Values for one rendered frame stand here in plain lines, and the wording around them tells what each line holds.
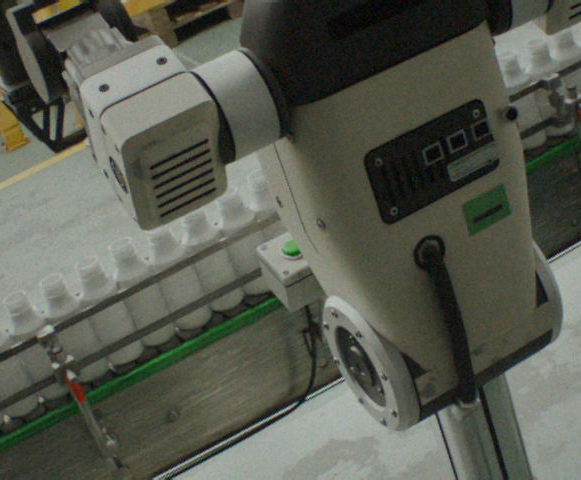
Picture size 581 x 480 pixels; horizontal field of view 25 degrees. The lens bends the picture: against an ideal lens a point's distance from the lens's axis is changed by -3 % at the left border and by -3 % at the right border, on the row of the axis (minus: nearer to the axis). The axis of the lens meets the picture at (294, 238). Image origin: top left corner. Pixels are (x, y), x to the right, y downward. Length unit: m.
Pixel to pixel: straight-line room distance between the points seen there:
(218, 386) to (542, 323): 0.75
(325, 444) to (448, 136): 2.28
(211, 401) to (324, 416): 1.58
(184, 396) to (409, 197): 0.83
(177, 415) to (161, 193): 0.89
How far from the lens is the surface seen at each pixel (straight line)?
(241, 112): 1.12
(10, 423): 1.93
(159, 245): 1.91
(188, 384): 1.96
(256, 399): 2.01
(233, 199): 1.93
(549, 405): 3.30
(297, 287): 1.81
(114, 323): 1.91
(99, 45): 1.19
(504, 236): 1.28
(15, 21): 1.26
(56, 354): 1.81
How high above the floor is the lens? 1.86
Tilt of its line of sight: 24 degrees down
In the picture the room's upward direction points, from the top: 20 degrees counter-clockwise
